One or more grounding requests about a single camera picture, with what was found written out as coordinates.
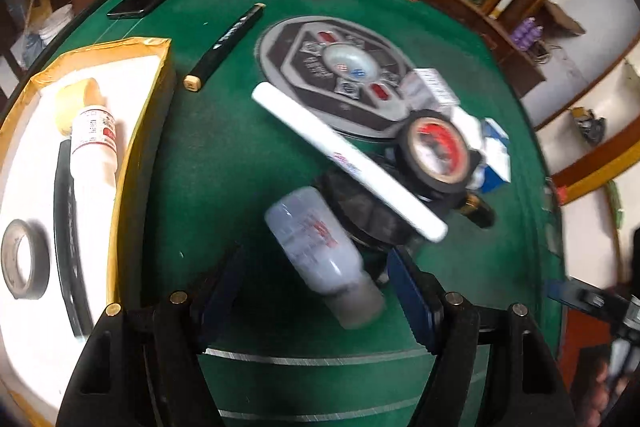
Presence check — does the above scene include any cardboard piece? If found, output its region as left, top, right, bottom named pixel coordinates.
left=542, top=0, right=586, bottom=36

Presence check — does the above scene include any white tray with yellow rim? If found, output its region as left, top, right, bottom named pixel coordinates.
left=0, top=37, right=176, bottom=427

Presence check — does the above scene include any yellow tape roll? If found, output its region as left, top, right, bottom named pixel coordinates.
left=54, top=78, right=103, bottom=138

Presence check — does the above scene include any white printed box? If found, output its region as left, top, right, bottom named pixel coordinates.
left=400, top=67, right=461, bottom=108

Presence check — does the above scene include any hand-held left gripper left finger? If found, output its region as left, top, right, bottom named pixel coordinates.
left=55, top=252, right=251, bottom=427

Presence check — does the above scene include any purple item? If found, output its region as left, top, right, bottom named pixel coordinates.
left=512, top=18, right=545, bottom=50

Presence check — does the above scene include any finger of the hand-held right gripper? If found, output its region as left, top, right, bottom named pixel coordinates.
left=547, top=279, right=608, bottom=313

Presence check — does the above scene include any blue and white small box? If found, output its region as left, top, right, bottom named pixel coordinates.
left=470, top=117, right=512, bottom=194

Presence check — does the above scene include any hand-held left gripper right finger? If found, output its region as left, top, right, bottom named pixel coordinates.
left=386, top=246, right=576, bottom=427

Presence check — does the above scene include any black slim long box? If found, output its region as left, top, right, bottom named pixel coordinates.
left=52, top=139, right=96, bottom=338
left=183, top=3, right=267, bottom=94

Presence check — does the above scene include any white long tube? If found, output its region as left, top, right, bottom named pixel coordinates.
left=251, top=82, right=449, bottom=242

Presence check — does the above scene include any grey tape roll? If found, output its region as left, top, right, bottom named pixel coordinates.
left=0, top=218, right=51, bottom=301

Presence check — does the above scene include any translucent plastic bottle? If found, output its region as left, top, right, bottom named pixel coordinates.
left=264, top=187, right=386, bottom=330

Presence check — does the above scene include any yellow and black item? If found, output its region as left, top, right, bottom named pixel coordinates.
left=570, top=107, right=608, bottom=142

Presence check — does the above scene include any round table control panel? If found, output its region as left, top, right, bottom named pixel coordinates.
left=257, top=14, right=426, bottom=140

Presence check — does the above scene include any black tape roll red core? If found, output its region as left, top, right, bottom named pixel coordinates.
left=397, top=114, right=483, bottom=200

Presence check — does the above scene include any white plastic bucket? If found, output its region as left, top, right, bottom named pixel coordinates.
left=35, top=4, right=76, bottom=45

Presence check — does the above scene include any black round plastic disc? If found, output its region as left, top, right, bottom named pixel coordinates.
left=312, top=152, right=436, bottom=258

